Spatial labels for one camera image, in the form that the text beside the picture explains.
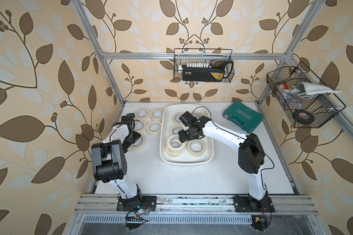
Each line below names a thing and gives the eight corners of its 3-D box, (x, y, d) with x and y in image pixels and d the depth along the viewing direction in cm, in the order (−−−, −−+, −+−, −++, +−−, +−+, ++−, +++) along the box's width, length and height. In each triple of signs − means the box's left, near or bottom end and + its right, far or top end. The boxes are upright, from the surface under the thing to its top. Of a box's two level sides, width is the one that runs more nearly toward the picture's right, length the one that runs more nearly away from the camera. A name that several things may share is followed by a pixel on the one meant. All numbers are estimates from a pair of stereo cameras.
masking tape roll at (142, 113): (134, 119, 111) (134, 117, 109) (137, 110, 117) (136, 107, 115) (148, 119, 111) (147, 117, 109) (150, 110, 117) (149, 107, 115)
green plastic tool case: (219, 114, 114) (220, 110, 110) (233, 102, 123) (235, 97, 119) (250, 135, 102) (253, 131, 98) (263, 119, 111) (266, 115, 107)
